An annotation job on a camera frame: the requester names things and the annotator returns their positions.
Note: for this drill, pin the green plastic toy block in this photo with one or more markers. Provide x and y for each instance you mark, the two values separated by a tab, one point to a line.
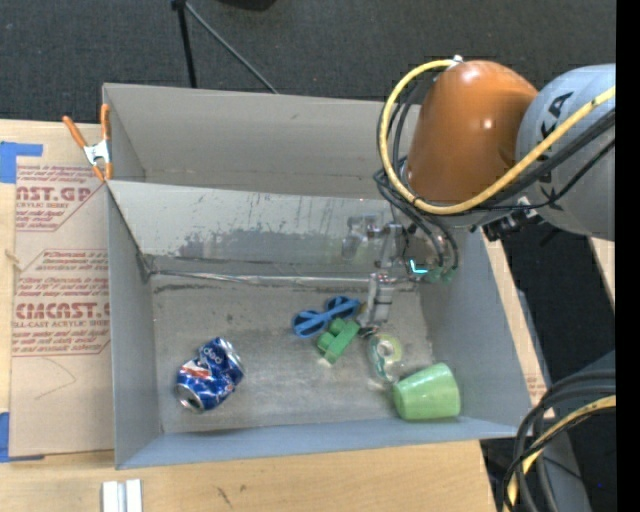
337	342

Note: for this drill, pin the crushed blue soda can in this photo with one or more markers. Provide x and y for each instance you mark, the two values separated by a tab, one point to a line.
210	375

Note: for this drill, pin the blue sunglasses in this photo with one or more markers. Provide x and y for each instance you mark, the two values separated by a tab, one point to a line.
312	322

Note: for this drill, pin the grey metal bin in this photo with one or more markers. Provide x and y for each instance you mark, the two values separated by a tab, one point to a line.
280	370

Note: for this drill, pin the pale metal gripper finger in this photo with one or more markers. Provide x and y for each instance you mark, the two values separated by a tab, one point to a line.
374	295
384	311

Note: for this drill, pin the green plastic cup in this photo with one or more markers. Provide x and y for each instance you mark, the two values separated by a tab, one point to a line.
427	392

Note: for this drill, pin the brown cardboard board red print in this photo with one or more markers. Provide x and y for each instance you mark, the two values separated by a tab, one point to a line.
60	390

